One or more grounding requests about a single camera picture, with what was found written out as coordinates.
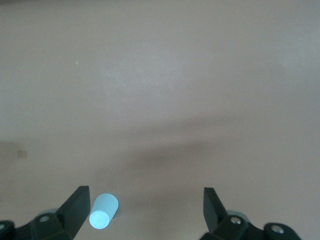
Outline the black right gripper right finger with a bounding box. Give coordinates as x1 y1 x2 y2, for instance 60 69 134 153
199 187 301 240

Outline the pale blue plastic cup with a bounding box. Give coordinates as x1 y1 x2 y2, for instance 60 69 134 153
88 192 119 231

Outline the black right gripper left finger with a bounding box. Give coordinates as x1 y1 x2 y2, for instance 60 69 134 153
0 185 91 240

